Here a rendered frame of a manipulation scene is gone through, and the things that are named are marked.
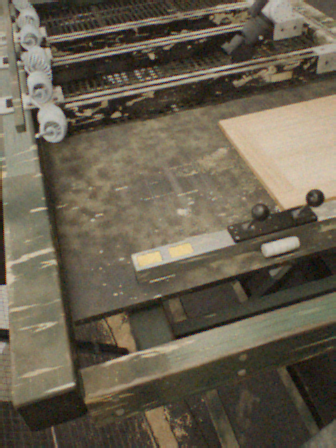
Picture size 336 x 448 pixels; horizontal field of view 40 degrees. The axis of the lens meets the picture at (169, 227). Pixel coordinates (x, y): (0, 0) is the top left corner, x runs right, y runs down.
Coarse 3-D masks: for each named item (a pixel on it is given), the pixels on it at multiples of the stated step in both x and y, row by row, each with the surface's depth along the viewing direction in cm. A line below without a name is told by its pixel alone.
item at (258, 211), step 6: (258, 204) 90; (264, 204) 90; (252, 210) 90; (258, 210) 89; (264, 210) 89; (252, 216) 90; (258, 216) 89; (264, 216) 89; (252, 222) 95; (246, 228) 99; (252, 228) 99
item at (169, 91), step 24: (312, 48) 159; (48, 72) 135; (192, 72) 153; (216, 72) 153; (240, 72) 151; (264, 72) 154; (312, 72) 160; (24, 96) 141; (96, 96) 146; (120, 96) 145; (144, 96) 147; (168, 96) 149; (192, 96) 152; (72, 120) 145; (96, 120) 147
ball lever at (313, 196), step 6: (312, 192) 91; (318, 192) 91; (306, 198) 92; (312, 198) 91; (318, 198) 90; (324, 198) 91; (306, 204) 96; (312, 204) 91; (318, 204) 91; (300, 210) 99; (294, 216) 101; (300, 216) 101
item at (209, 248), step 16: (320, 208) 105; (320, 224) 103; (192, 240) 100; (208, 240) 100; (224, 240) 100; (256, 240) 100; (272, 240) 102; (192, 256) 97; (208, 256) 99; (224, 256) 100; (144, 272) 96; (160, 272) 97; (176, 272) 99
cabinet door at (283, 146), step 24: (240, 120) 139; (264, 120) 138; (288, 120) 137; (312, 120) 136; (240, 144) 129; (264, 144) 129; (288, 144) 128; (312, 144) 127; (264, 168) 121; (288, 168) 120; (312, 168) 120; (288, 192) 113
